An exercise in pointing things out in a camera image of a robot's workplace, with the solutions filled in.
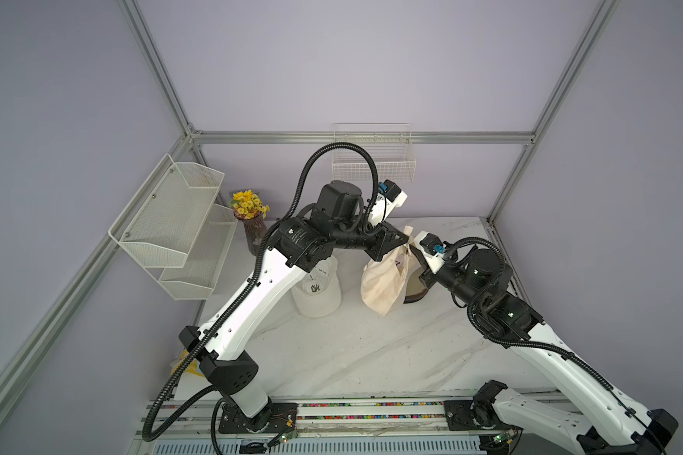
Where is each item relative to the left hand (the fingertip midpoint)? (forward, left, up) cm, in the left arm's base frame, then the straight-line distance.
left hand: (400, 242), depth 60 cm
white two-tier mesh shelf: (+13, +59, -11) cm, 62 cm away
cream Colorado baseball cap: (-2, +2, -13) cm, 13 cm away
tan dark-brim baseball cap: (+13, -12, -39) cm, 43 cm away
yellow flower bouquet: (+29, +44, -16) cm, 55 cm away
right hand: (+4, -5, -7) cm, 9 cm away
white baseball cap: (+11, +22, -41) cm, 48 cm away
